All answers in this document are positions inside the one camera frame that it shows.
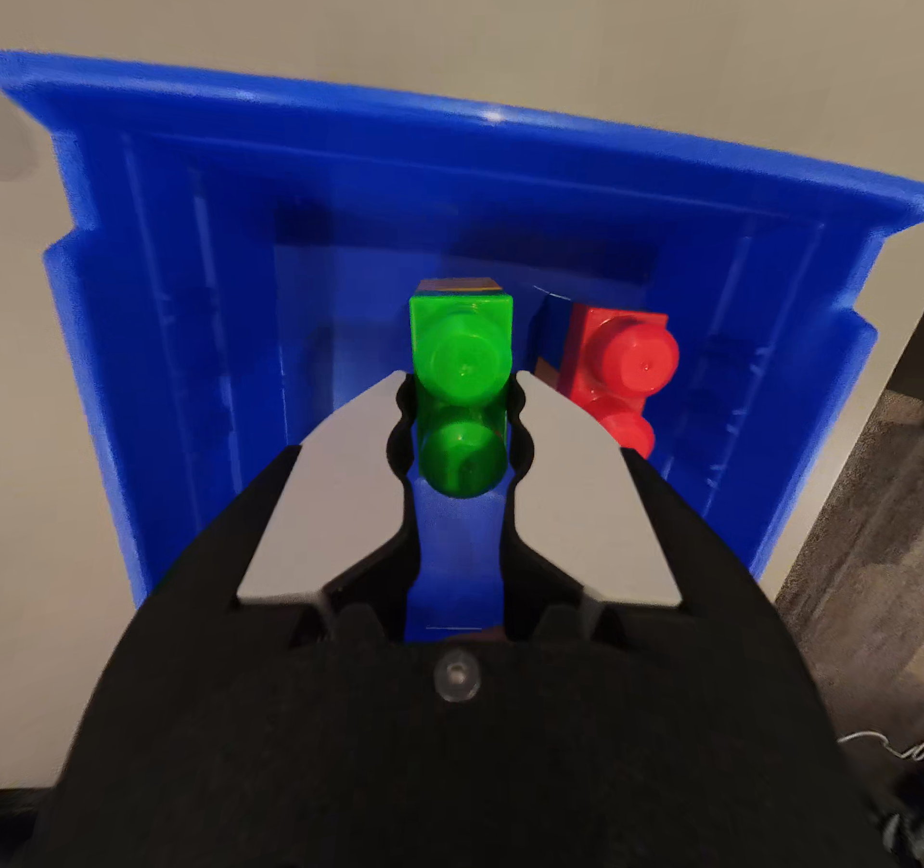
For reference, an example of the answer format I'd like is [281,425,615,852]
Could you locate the blue plastic bin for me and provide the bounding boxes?
[0,51,924,641]

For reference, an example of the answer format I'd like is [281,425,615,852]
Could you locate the white cable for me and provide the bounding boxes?
[837,729,924,762]

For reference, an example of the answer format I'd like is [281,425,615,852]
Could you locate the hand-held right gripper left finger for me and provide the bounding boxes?
[237,370,421,641]

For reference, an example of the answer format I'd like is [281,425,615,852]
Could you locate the red two-stud block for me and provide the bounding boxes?
[559,305,681,459]

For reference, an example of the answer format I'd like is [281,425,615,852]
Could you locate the grey desk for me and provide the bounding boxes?
[0,0,924,790]

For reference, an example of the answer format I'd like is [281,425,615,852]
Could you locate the green two-stud block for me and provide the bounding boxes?
[408,292,515,499]

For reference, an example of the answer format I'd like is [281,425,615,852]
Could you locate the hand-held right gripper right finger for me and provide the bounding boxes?
[500,370,683,641]

